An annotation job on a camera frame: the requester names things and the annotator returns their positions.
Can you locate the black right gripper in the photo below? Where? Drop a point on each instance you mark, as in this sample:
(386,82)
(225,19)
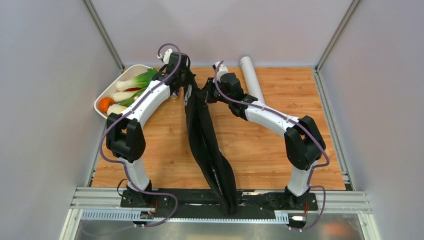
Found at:
(208,88)

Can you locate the black Crossway racket bag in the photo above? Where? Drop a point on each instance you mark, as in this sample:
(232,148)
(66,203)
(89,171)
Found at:
(204,147)

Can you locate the white shuttlecock tube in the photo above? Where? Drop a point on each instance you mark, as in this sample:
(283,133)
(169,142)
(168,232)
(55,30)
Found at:
(251,79)

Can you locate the silver blue drink can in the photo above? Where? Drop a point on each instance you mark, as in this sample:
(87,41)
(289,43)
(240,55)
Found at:
(175,95)

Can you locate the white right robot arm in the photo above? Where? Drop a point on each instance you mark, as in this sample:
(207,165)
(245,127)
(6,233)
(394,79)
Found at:
(304,144)

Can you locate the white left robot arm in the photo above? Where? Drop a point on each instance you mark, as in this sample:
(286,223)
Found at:
(124,135)

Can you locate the green bok choy top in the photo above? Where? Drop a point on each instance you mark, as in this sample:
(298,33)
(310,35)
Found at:
(138,82)

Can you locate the green bok choy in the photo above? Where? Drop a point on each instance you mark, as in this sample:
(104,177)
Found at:
(138,82)
(126,98)

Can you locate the red chili pepper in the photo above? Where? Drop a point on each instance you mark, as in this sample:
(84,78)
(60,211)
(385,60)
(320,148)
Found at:
(133,89)

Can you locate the green bok choy lower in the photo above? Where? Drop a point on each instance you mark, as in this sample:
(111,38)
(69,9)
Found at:
(126,98)

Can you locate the yellow napa cabbage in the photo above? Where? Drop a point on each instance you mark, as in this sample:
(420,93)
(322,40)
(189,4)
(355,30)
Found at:
(115,109)

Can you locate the orange tangerine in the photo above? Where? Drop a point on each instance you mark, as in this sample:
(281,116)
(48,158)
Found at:
(104,104)

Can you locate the white oval vegetable basket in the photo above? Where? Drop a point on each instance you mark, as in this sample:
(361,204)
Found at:
(128,73)

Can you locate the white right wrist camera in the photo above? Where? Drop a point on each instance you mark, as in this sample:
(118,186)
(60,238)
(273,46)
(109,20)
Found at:
(219,70)

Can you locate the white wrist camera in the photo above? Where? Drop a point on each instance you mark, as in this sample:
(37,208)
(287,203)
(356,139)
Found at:
(166,56)
(219,70)

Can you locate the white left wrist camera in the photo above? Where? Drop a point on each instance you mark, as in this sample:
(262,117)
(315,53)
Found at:
(166,56)

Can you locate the right aluminium frame post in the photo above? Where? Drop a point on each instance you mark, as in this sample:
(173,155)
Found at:
(337,34)

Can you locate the aluminium frame post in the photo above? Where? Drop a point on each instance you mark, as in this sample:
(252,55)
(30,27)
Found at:
(337,34)
(92,12)

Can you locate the left aluminium frame post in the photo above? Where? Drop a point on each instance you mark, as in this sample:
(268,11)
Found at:
(92,12)

